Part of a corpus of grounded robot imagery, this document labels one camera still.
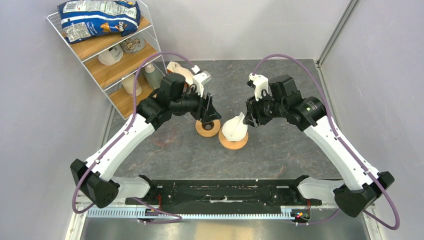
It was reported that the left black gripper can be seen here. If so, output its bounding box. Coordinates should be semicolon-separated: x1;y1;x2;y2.
170;85;222;124

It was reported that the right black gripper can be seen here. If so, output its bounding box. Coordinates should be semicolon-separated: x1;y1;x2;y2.
242;89;287;128

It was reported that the wooden ring stand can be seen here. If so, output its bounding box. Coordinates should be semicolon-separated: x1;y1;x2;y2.
195;119;221;138
218;129;249;151

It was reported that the white paper coffee filter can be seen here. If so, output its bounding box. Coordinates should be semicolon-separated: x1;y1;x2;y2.
222;112;248;142

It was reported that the orange white filter box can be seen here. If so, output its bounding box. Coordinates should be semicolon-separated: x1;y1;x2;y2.
166;61;194;86

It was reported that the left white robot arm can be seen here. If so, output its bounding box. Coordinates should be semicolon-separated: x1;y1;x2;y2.
70;71;221;209

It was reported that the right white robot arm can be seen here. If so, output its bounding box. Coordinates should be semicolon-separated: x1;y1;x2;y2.
243;73;395;217

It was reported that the grey green bottle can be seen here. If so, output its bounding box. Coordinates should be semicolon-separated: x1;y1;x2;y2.
144;63;164;90

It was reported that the cream white bottle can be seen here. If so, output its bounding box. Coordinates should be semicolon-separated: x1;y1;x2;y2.
121;74;143;97

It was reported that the white plastic jug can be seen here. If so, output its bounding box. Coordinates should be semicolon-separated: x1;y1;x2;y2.
97;44;124;66

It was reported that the blue Doritos chip bag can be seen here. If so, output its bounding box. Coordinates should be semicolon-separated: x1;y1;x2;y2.
57;0;142;44

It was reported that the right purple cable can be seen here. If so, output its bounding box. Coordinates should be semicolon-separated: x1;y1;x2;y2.
252;53;401;231

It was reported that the purple cable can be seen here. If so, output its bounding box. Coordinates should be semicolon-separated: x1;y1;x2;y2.
71;51;200;225
252;53;401;231

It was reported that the white wire wooden shelf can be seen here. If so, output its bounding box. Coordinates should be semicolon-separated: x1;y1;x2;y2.
47;0;161;119

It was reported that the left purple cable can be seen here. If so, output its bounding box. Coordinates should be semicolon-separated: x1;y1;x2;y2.
71;51;200;225

